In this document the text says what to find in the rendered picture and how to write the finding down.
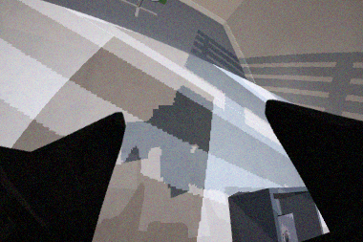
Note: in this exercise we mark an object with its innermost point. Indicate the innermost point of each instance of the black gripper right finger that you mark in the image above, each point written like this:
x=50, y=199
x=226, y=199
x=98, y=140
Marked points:
x=327, y=151

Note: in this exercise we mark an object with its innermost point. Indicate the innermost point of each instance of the dark grey open box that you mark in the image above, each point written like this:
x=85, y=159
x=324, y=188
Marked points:
x=254, y=216

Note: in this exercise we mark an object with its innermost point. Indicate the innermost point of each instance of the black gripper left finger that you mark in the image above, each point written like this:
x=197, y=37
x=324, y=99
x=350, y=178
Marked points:
x=63, y=184

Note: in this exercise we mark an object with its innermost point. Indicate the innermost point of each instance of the grey square plate with hole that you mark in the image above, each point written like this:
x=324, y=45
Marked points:
x=288, y=230

